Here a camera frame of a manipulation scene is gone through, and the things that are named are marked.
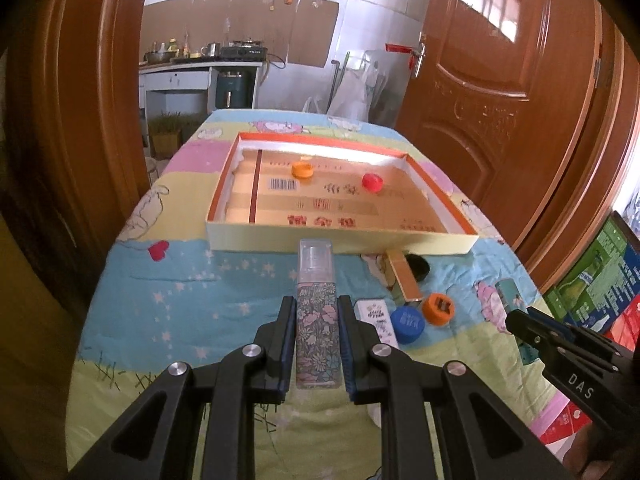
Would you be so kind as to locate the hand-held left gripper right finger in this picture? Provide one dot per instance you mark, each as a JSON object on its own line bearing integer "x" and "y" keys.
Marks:
{"x": 346, "y": 347}

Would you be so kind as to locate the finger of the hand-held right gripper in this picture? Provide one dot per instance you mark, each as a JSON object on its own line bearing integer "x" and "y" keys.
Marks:
{"x": 552, "y": 322}
{"x": 525, "y": 330}

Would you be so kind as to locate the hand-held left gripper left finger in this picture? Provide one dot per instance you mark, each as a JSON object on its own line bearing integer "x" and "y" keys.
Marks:
{"x": 286, "y": 347}

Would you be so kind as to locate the floral print lighter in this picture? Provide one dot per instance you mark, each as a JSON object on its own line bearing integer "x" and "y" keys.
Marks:
{"x": 316, "y": 320}

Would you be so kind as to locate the teal lighter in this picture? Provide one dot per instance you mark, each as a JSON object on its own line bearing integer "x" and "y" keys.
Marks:
{"x": 507, "y": 292}

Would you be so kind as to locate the white cartoon print lighter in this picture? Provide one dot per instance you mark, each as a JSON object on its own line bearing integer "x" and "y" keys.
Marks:
{"x": 375, "y": 316}

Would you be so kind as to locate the blue bottle cap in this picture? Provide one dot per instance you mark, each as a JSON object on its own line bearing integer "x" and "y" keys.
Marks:
{"x": 407, "y": 325}

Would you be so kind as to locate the orange cap with black mark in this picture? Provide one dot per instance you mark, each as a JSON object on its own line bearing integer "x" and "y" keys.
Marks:
{"x": 438, "y": 309}

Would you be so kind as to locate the shallow cardboard box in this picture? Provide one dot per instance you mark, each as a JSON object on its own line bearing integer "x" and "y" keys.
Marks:
{"x": 350, "y": 210}

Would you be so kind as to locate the person's right hand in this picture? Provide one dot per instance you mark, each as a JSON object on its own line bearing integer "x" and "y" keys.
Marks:
{"x": 585, "y": 457}

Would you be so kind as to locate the red printed carton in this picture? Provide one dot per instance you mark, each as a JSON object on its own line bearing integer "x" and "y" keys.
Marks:
{"x": 565, "y": 426}

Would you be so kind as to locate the green printed carton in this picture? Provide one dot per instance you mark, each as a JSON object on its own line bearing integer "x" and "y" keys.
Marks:
{"x": 597, "y": 275}

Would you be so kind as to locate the gold rectangular lighter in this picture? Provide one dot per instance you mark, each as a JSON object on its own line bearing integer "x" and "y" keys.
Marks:
{"x": 404, "y": 277}

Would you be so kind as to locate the black bottle cap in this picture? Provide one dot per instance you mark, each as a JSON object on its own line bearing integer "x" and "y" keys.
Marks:
{"x": 420, "y": 267}

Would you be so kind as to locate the red bottle cap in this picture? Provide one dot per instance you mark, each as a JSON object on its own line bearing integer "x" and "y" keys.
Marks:
{"x": 372, "y": 183}

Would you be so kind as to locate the open orange bottle cap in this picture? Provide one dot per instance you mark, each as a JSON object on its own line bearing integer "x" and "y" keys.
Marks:
{"x": 302, "y": 170}

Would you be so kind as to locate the brown wooden door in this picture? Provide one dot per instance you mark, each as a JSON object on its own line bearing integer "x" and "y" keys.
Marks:
{"x": 500, "y": 85}

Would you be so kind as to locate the large white sack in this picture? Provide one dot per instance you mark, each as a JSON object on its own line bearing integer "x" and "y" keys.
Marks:
{"x": 352, "y": 87}

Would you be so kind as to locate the dark green air fryer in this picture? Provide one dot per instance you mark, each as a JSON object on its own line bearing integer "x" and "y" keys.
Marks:
{"x": 232, "y": 91}

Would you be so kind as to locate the white kitchen counter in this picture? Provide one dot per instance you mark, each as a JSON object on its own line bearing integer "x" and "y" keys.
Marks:
{"x": 175, "y": 77}

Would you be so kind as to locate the black gas stove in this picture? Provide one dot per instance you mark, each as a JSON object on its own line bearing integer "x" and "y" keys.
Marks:
{"x": 243, "y": 51}

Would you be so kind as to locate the red tag on door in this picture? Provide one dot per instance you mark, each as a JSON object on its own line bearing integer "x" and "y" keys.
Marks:
{"x": 398, "y": 48}

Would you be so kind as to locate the small metal pot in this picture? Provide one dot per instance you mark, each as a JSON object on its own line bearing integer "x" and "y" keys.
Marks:
{"x": 212, "y": 50}

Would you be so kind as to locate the metal basin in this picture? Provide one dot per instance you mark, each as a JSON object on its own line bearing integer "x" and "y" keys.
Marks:
{"x": 160, "y": 56}

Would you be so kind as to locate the yellow oil bottle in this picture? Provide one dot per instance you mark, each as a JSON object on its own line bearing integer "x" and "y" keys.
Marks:
{"x": 172, "y": 46}

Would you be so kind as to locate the cardboard sheets on wall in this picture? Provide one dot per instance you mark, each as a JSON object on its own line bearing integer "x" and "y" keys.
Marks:
{"x": 250, "y": 25}

